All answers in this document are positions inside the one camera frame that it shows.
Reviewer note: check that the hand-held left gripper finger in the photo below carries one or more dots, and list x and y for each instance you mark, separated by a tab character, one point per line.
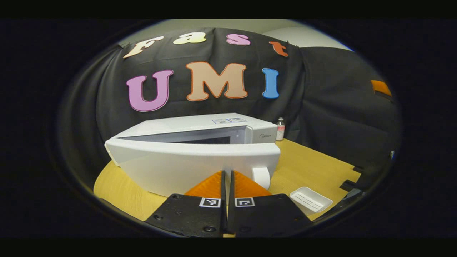
223	200
231	200

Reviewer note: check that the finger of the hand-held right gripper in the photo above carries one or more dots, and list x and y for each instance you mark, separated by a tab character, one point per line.
380	87

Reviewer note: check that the white microwave oven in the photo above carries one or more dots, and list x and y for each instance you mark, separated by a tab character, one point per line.
178	167

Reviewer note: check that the black backdrop cloth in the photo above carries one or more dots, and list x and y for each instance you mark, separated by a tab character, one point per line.
339	125

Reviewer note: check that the white slotted tray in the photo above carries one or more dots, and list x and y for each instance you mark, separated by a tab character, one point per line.
310	201

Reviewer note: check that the small pink label bottle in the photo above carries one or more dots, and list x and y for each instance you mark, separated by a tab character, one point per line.
280	130

